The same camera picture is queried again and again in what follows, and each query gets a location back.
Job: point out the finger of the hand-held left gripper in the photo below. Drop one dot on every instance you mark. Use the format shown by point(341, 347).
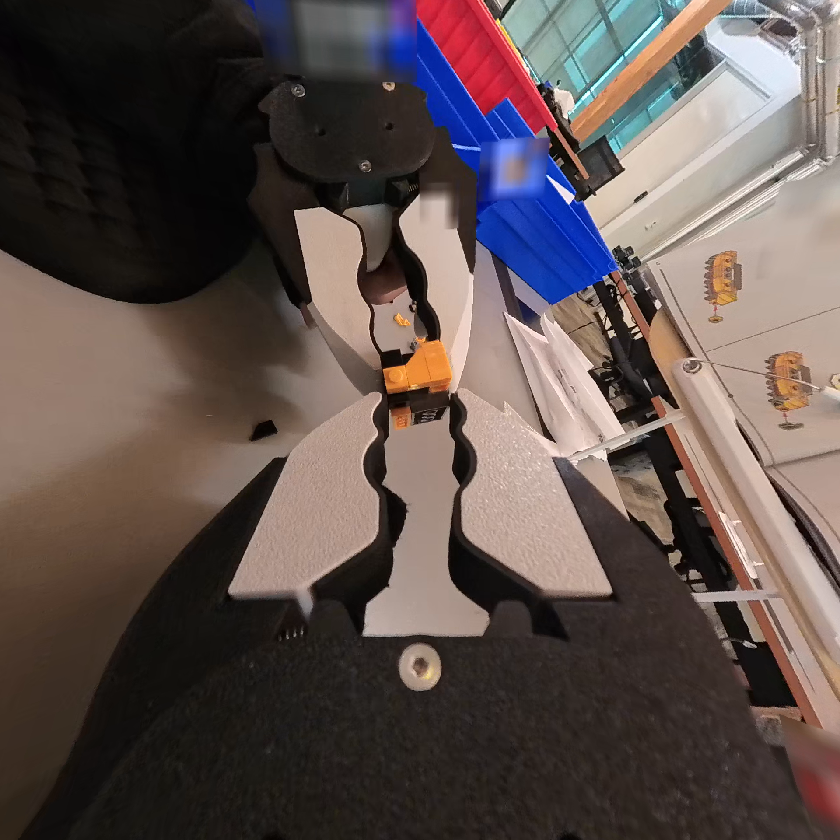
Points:
point(449, 282)
point(331, 275)

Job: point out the orange black lego car assembly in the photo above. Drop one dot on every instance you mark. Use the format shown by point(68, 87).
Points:
point(426, 367)

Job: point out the blue plastic storage bin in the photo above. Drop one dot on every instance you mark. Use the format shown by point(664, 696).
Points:
point(453, 98)
point(544, 249)

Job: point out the person's left hand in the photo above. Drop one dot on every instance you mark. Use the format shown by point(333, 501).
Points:
point(384, 285)

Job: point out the lego instruction booklet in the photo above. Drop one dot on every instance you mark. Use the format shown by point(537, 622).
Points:
point(754, 315)

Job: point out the silver air duct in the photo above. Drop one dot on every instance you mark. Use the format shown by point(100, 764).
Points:
point(810, 65)

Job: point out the white paper bag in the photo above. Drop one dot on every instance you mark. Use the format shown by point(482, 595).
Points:
point(558, 380)

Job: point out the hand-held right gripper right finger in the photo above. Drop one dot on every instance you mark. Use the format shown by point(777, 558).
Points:
point(525, 512)

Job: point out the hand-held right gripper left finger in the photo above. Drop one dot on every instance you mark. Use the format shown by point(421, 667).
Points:
point(308, 512)

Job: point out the black lego slope piece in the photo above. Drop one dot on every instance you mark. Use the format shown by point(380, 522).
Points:
point(264, 431)

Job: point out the red plastic storage bin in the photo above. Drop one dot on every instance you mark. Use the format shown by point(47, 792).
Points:
point(479, 46)

